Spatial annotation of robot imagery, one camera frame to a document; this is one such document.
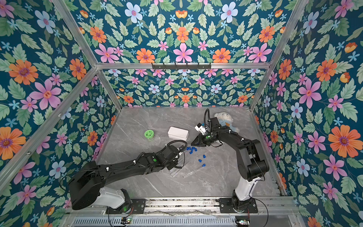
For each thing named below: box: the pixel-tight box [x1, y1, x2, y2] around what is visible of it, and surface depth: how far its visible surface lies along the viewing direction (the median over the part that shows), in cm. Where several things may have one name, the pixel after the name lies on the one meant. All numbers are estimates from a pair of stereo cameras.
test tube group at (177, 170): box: [170, 161, 188, 178], surface depth 86 cm
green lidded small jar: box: [143, 129, 155, 142], surface depth 100 cm
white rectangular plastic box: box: [167, 126, 189, 141], surface depth 101 cm
